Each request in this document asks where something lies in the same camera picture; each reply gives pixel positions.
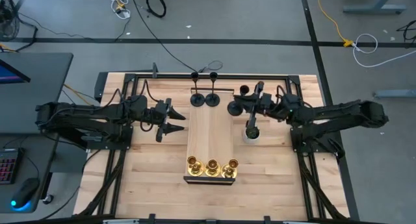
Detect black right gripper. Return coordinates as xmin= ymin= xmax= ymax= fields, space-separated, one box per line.
xmin=241 ymin=81 xmax=276 ymax=130

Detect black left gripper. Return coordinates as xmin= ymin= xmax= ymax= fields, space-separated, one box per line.
xmin=146 ymin=98 xmax=187 ymax=143

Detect black candlestick holder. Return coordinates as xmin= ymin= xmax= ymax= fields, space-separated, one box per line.
xmin=190 ymin=71 xmax=206 ymax=107
xmin=226 ymin=84 xmax=250 ymax=117
xmin=205 ymin=71 xmax=221 ymax=107

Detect gold candlestick holder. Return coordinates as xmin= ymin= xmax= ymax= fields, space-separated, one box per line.
xmin=187 ymin=155 xmax=205 ymax=177
xmin=204 ymin=158 xmax=222 ymax=178
xmin=220 ymin=158 xmax=240 ymax=179

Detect succulent in white pot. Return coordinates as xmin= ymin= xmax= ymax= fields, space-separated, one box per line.
xmin=242 ymin=126 xmax=261 ymax=145

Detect dark grey desk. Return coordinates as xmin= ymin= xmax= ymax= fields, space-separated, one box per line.
xmin=0 ymin=52 xmax=74 ymax=214

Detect grey desk foot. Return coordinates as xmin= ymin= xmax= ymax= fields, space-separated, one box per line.
xmin=343 ymin=0 xmax=407 ymax=15
xmin=373 ymin=89 xmax=416 ymax=99

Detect black computer mouse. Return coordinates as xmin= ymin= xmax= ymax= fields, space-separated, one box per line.
xmin=10 ymin=177 xmax=41 ymax=210

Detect computer monitor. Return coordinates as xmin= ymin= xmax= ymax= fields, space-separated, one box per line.
xmin=0 ymin=59 xmax=32 ymax=85

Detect black keyboard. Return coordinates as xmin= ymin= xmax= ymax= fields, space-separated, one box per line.
xmin=0 ymin=148 xmax=24 ymax=185

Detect black floor fan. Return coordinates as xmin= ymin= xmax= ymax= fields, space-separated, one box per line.
xmin=0 ymin=0 xmax=21 ymax=42

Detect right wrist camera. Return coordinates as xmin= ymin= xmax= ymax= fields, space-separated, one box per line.
xmin=259 ymin=93 xmax=274 ymax=113

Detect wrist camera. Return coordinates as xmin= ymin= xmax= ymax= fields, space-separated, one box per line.
xmin=152 ymin=102 xmax=167 ymax=121
xmin=259 ymin=93 xmax=274 ymax=113

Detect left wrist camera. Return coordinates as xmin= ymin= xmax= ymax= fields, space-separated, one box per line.
xmin=152 ymin=102 xmax=167 ymax=121

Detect wooden shelf with black frame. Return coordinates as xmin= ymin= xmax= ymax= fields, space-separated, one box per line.
xmin=183 ymin=86 xmax=237 ymax=186

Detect black aluminium table frame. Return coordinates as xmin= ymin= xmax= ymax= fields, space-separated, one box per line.
xmin=73 ymin=71 xmax=350 ymax=222

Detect grey cable loop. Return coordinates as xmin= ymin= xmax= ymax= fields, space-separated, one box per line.
xmin=197 ymin=60 xmax=224 ymax=74

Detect long black floor cable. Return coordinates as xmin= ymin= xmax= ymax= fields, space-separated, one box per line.
xmin=129 ymin=0 xmax=200 ymax=73

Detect yellow extension cable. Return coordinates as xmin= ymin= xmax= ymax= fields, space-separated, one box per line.
xmin=317 ymin=0 xmax=354 ymax=48

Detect white floor cable bundle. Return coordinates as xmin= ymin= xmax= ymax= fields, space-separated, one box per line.
xmin=109 ymin=0 xmax=132 ymax=19

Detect coiled black cable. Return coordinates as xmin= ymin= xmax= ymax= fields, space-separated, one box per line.
xmin=145 ymin=0 xmax=167 ymax=19

